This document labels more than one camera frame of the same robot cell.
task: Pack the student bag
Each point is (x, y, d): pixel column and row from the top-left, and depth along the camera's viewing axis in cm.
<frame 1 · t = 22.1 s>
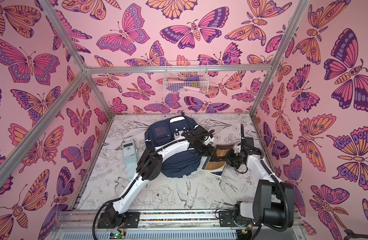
left hand: (216, 156, 90), fingers open
right hand: (223, 156, 87), fingers closed
navy blue backpack: (156, 134, 106), point 4 cm above the table
grey scientific calculator: (129, 152, 97), point 4 cm above the table
navy blue book: (217, 167, 83), point 10 cm above the table

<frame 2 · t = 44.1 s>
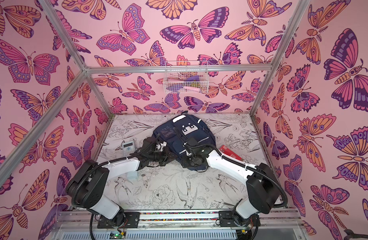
left hand: (179, 155, 84), fingers closed
right hand: (182, 161, 82), fingers open
navy blue backpack: (177, 129, 105), point 7 cm above the table
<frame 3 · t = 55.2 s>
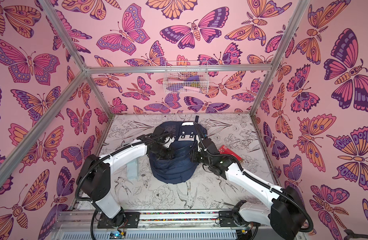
left hand: (176, 155, 85), fingers closed
right hand: (188, 150, 79), fingers closed
navy blue backpack: (181, 169, 81), point 11 cm above the table
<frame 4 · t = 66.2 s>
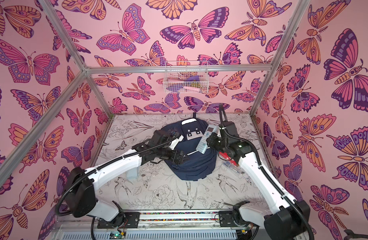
left hand: (184, 154, 78), fingers open
right hand: (206, 137, 77), fingers closed
navy blue backpack: (196, 165, 86), point 8 cm above the table
clear plastic pencil case: (234, 166, 93), on the table
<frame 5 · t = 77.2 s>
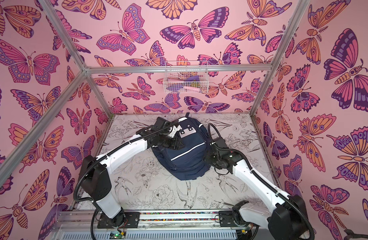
left hand: (183, 144, 82), fingers open
right hand: (205, 156, 81), fingers open
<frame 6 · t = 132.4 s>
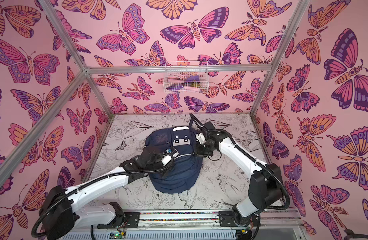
left hand: (174, 162, 78), fingers closed
right hand: (194, 152, 82), fingers closed
navy blue backpack: (185, 172, 79), point 12 cm above the table
